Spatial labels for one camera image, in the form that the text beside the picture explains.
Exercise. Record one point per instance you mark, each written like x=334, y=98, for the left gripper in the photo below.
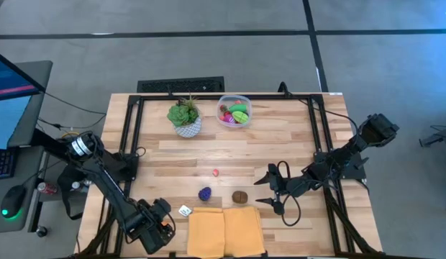
x=154, y=240

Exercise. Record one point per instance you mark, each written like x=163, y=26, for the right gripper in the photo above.
x=293, y=187

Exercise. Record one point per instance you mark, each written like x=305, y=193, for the brown toy kiwi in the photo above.
x=239, y=197

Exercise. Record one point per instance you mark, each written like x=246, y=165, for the purple toy grapes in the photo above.
x=204, y=194

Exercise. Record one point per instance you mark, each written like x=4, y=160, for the green toy starfruit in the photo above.
x=240, y=117

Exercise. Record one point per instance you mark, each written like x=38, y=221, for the magenta striped toy fruit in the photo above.
x=229, y=119

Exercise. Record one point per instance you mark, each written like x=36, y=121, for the green oval toy vegetable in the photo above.
x=238, y=107

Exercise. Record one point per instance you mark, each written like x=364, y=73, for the red toy strawberry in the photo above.
x=223, y=108

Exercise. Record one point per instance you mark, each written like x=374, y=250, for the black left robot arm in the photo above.
x=108, y=183

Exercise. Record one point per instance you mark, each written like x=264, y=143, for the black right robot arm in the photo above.
x=352, y=147

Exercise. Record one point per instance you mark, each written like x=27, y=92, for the clear plastic tupperware container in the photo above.
x=220, y=100

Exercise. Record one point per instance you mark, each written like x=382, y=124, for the small white tag card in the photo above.
x=185, y=211

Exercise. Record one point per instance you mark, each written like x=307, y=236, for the yellow waffle cloth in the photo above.
x=242, y=230
x=206, y=234

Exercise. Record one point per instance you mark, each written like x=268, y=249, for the clear plastic bottle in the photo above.
x=77, y=185

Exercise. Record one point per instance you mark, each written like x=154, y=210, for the succulent in white patterned pot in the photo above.
x=188, y=130

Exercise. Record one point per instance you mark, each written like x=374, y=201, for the white tape label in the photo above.
x=336, y=94

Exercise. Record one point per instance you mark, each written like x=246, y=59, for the red soda can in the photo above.
x=46, y=188

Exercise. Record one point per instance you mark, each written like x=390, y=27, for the black caster wheel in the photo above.
x=41, y=231

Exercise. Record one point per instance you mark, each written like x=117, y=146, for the black keyboard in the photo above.
x=1, y=163
x=180, y=85

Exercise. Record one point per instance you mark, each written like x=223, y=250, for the grey computer desk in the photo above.
x=27, y=208

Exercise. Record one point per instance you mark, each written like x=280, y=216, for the black computer mouse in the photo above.
x=11, y=199

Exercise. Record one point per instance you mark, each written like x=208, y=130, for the black floor stand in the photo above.
x=440, y=136

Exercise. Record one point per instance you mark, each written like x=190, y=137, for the computer monitor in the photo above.
x=7, y=118

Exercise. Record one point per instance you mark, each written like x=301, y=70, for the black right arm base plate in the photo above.
x=352, y=172

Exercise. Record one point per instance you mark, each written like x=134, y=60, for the black aluminium table frame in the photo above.
x=158, y=97

